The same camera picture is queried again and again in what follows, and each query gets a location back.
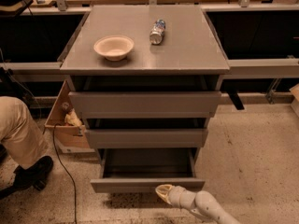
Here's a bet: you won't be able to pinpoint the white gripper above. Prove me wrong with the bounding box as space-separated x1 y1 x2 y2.
155 184 196 210

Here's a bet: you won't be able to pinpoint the grey bottom drawer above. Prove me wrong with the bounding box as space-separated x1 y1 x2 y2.
91 148 205 193

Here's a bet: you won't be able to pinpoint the grey drawer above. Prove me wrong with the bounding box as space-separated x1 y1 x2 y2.
85 118 208 148
91 148 205 193
68 76 222 119

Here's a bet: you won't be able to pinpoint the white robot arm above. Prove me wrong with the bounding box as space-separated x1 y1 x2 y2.
155 184 241 224

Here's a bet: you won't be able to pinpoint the grey middle drawer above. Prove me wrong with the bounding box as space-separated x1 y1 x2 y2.
85 118 208 148

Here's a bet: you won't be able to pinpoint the grey top drawer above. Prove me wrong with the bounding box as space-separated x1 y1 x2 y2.
68 76 222 119

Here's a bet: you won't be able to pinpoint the grey drawer cabinet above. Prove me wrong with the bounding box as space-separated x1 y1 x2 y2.
57 5 231 161

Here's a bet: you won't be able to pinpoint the yellow toy in box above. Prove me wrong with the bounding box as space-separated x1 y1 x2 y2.
64 109 82 127

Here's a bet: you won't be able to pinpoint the wooden box on floor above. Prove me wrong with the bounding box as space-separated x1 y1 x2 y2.
45 81 92 153

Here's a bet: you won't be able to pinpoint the black shoe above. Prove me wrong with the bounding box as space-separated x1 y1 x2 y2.
13 156 53 190

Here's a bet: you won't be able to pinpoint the beige paper bowl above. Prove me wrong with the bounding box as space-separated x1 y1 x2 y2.
93 35 135 62

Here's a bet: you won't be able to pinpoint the crushed soda can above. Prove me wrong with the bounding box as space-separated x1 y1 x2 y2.
149 19 165 45

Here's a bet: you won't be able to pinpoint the person leg khaki trousers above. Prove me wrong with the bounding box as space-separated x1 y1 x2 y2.
0 96 48 169

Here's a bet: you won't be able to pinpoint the black floor cable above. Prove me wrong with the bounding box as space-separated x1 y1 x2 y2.
51 122 78 224

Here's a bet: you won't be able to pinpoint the grey metal frame rail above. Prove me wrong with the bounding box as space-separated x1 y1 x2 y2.
0 58 299 82

